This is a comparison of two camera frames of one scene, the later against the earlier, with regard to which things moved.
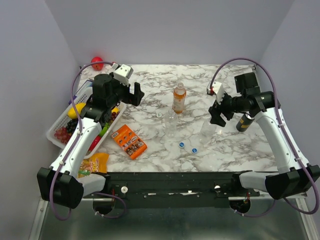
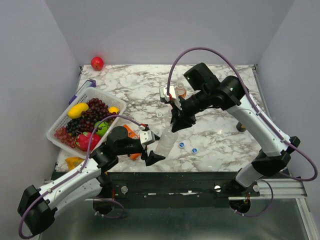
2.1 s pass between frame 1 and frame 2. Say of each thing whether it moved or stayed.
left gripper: moved
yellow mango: stayed
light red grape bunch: stayed
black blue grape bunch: stayed
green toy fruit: stayed
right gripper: moved
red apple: stayed
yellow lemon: stayed
